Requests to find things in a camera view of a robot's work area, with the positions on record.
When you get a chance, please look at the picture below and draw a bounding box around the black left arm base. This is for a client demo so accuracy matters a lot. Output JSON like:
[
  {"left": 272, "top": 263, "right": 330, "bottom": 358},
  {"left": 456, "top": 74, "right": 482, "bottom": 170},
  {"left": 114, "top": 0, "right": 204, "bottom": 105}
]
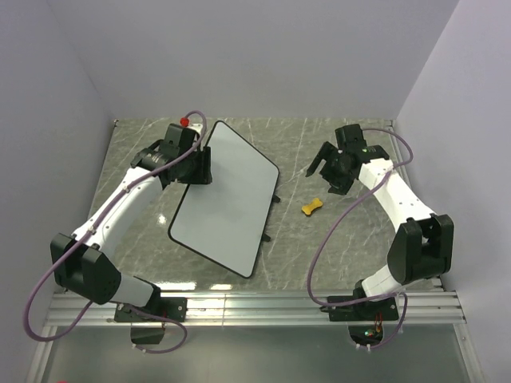
[{"left": 113, "top": 297, "right": 188, "bottom": 354}]

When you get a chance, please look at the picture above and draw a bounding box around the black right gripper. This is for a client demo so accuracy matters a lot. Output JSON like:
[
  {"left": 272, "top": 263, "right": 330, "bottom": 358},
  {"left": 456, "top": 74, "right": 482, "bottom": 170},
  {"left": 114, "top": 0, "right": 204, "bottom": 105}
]
[{"left": 307, "top": 141, "right": 355, "bottom": 196}]

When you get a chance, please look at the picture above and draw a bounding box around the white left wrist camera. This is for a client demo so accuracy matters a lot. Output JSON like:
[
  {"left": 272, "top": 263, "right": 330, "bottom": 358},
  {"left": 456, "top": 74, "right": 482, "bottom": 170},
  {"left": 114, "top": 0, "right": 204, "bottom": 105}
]
[{"left": 188, "top": 123, "right": 203, "bottom": 134}]

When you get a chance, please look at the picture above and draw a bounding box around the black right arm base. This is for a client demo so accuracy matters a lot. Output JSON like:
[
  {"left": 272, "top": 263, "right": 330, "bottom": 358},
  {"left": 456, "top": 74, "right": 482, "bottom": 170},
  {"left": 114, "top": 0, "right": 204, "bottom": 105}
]
[{"left": 320, "top": 296, "right": 399, "bottom": 348}]

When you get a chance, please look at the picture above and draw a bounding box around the yellow bone-shaped eraser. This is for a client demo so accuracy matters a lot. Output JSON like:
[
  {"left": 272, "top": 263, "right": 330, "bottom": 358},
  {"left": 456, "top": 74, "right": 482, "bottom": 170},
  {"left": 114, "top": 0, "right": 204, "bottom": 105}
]
[{"left": 301, "top": 198, "right": 323, "bottom": 216}]

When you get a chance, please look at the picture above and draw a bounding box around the aluminium mounting rail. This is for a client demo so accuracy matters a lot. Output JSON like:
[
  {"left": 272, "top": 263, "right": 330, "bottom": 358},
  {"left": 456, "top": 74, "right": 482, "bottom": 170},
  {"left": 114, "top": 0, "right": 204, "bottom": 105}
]
[{"left": 45, "top": 290, "right": 465, "bottom": 327}]

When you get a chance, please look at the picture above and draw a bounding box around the aluminium side rail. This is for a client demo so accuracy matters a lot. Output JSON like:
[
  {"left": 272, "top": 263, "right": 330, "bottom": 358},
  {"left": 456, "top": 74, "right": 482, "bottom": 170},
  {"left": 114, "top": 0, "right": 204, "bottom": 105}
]
[{"left": 385, "top": 121, "right": 444, "bottom": 290}]

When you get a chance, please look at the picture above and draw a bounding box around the white whiteboard black frame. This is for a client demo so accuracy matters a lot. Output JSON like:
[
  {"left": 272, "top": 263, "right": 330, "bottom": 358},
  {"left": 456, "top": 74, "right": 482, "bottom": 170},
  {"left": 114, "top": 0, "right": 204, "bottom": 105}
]
[{"left": 168, "top": 120, "right": 279, "bottom": 278}]

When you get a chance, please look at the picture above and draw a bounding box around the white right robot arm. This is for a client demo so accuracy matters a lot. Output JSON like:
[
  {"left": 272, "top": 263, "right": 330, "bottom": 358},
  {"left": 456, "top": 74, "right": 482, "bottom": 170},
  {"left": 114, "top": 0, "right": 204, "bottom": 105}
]
[{"left": 306, "top": 124, "right": 454, "bottom": 319}]

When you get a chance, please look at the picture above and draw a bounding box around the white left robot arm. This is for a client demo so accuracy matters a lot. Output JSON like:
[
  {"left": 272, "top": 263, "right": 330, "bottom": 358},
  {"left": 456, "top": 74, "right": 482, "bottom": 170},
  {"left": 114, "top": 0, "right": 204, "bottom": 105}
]
[{"left": 50, "top": 119, "right": 212, "bottom": 321}]

